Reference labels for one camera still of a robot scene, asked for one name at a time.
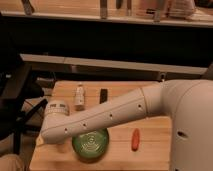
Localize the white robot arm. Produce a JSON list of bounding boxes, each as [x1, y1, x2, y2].
[[41, 79, 213, 171]]

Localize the green ceramic bowl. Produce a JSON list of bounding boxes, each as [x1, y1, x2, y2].
[[72, 129, 109, 159]]

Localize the black rectangular bar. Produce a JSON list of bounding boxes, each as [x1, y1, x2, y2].
[[99, 89, 108, 104]]

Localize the small white bottle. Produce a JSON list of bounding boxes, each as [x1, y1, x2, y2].
[[74, 83, 85, 111]]

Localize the orange carrot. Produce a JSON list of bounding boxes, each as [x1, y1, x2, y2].
[[131, 129, 140, 151]]

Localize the black office chair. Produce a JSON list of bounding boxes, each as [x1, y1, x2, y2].
[[0, 13, 47, 154]]

